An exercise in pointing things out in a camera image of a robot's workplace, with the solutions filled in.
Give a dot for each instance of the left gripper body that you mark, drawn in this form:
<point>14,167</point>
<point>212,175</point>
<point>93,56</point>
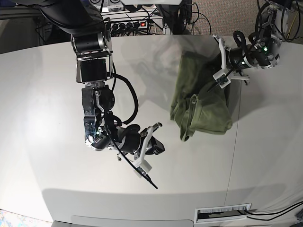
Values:
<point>239,59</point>

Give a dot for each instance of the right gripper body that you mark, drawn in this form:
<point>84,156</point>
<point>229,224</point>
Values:
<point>130,139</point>

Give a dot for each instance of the green T-shirt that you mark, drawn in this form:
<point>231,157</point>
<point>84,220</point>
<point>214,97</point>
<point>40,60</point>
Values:
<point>194,108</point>

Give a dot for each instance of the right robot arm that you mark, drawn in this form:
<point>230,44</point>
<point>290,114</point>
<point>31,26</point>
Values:
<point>91,42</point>

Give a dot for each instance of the black power strip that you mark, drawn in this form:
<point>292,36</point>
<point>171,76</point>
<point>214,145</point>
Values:
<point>118,29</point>

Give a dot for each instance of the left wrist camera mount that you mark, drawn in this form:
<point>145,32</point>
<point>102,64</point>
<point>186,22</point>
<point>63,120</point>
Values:
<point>227,73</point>

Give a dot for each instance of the grey metal table frame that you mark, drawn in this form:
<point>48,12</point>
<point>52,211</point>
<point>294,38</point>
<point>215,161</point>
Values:
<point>168,22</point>

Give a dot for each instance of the table cable grommet slot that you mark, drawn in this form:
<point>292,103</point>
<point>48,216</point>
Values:
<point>221,214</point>

